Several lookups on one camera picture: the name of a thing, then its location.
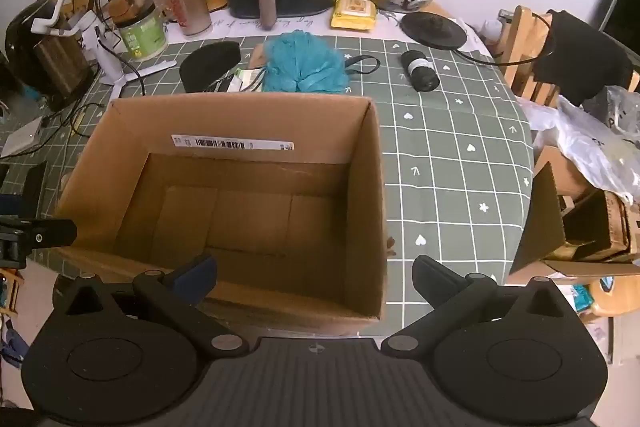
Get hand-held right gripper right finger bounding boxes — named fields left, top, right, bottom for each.
left=381, top=255, right=576, bottom=355

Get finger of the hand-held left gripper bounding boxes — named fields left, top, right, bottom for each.
left=0, top=218, right=78, bottom=249
left=0, top=161, right=48, bottom=220

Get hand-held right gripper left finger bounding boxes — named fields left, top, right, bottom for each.
left=52, top=254, right=251, bottom=360

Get brown cardboard box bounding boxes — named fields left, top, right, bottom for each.
left=52, top=93, right=388, bottom=333

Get white flat device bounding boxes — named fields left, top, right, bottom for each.
left=0, top=116, right=45, bottom=158

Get small open cardboard box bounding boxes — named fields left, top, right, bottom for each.
left=507, top=147, right=640, bottom=278

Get black kettle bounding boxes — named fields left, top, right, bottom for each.
left=4, top=0, right=98, bottom=112

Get white tripod stand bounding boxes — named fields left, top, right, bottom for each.
left=31, top=0, right=178, bottom=86

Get green label jar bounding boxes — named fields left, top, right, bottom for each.
left=114, top=2, right=168, bottom=62

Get black bag roll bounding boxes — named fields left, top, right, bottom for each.
left=401, top=49, right=441, bottom=92

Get clear plastic bags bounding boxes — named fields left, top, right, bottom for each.
left=520, top=87, right=640, bottom=202

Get wooden chair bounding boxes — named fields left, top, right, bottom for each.
left=502, top=5, right=640, bottom=108

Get teal mesh bath pouf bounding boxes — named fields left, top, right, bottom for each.
left=262, top=32, right=349, bottom=94

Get black round kettle base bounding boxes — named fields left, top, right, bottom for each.
left=401, top=12, right=468, bottom=50

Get small plastic bottle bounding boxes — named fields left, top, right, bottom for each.
left=482, top=19, right=502, bottom=48

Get black cloth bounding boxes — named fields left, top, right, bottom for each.
left=532, top=9, right=635, bottom=105

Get yellow wipes pack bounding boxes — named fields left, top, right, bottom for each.
left=330, top=0, right=378, bottom=32

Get black cable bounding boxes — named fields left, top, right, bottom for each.
left=45, top=57, right=147, bottom=138

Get black strap loop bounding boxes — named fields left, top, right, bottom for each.
left=342, top=55, right=382, bottom=78

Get black power cord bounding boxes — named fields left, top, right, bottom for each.
left=450, top=11, right=557, bottom=68

